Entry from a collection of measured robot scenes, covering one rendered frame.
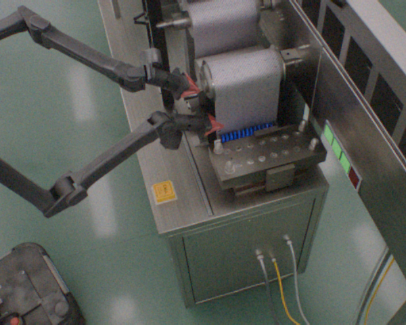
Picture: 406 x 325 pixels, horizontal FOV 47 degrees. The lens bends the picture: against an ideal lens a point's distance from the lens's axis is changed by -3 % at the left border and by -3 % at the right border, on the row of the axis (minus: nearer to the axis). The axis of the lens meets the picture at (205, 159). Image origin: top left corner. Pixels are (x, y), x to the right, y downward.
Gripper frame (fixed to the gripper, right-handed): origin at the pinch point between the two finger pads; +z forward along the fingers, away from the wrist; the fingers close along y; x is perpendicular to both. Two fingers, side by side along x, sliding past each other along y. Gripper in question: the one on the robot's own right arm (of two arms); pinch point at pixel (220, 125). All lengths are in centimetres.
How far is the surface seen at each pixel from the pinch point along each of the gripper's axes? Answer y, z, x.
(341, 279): 33, 97, -71
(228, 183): 20.0, -0.3, -8.0
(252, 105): 0.2, 7.0, 11.6
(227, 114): 0.2, -0.5, 5.8
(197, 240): 25.8, -2.1, -36.1
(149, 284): 4, 11, -116
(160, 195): 12.0, -17.6, -26.1
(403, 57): 41, 3, 67
